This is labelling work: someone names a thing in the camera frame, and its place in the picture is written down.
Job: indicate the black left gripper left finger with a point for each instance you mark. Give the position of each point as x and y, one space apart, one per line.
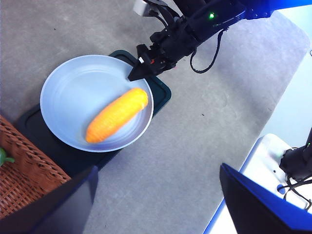
48 209

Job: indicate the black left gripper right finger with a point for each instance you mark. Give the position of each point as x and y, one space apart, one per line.
256 209

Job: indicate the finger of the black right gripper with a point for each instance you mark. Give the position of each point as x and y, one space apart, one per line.
141 73

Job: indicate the orange corn cob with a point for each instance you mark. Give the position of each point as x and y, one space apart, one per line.
117 114

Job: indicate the blue round plate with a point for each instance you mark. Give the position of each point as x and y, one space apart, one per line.
73 97

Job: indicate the brown wicker basket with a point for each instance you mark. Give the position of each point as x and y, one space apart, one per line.
22 170

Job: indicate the black rectangular tray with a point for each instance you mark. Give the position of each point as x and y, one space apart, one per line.
73 158

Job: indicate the carrot with green leaves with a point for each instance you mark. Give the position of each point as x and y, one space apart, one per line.
3 156

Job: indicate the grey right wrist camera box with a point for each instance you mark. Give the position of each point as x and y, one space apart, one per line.
140 7

